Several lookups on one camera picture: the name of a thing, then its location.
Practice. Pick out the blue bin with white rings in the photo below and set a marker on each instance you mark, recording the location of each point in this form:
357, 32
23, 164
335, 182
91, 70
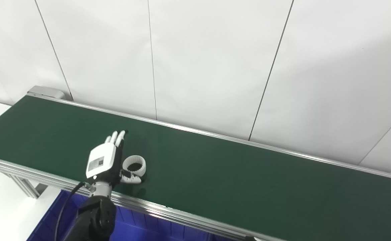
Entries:
141, 231

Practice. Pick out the aluminium conveyor side rail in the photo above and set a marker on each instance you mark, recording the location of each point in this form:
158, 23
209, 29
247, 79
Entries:
148, 206
215, 135

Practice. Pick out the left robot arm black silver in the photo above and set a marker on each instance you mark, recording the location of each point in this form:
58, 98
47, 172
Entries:
95, 217

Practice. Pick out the green conveyor belt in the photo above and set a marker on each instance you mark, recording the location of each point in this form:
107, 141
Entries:
232, 180

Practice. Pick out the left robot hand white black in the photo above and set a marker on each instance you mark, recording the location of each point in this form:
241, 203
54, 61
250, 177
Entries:
101, 160

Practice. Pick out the aluminium conveyor leg strut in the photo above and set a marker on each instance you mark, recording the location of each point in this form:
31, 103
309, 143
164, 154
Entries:
26, 185

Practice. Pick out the grey conveyor motor housing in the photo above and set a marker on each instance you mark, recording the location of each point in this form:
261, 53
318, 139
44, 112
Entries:
46, 91

